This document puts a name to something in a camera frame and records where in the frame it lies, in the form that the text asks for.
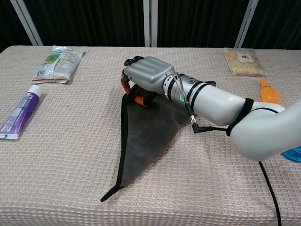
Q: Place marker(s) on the black corrugated curtain panel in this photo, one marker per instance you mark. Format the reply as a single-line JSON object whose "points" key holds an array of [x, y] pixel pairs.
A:
{"points": [[9, 23], [89, 21], [279, 23], [197, 21]]}

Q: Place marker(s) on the white metal frame post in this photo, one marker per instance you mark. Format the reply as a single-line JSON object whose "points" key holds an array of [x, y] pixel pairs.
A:
{"points": [[150, 23], [27, 23], [245, 23]]}

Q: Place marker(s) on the purple toothpaste tube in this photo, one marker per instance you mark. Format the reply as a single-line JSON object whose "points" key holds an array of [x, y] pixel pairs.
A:
{"points": [[20, 113]]}

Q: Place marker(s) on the white green snack bag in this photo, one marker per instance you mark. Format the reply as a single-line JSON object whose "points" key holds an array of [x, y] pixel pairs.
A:
{"points": [[58, 66]]}

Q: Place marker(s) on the beige waffle tablecloth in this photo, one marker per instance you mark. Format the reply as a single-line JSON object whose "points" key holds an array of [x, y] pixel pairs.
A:
{"points": [[70, 164]]}

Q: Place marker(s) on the orange rubber chicken toy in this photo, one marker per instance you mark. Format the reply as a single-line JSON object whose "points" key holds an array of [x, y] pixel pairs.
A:
{"points": [[269, 93]]}

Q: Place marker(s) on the right silver robot hand orange fingertips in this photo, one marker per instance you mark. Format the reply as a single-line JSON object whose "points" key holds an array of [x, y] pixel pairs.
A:
{"points": [[148, 73]]}

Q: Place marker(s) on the clear bag of beige flakes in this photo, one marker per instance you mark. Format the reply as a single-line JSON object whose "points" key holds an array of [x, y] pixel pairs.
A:
{"points": [[244, 63]]}

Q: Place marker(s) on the green microfibre cloth black trim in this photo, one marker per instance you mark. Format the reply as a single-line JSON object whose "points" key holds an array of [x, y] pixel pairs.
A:
{"points": [[145, 134]]}

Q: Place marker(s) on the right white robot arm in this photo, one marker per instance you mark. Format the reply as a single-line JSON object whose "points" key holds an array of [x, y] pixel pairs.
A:
{"points": [[218, 101]]}

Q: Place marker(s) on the blue round silicone brush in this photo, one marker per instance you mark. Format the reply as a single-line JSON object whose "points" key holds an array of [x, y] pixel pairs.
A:
{"points": [[294, 155]]}

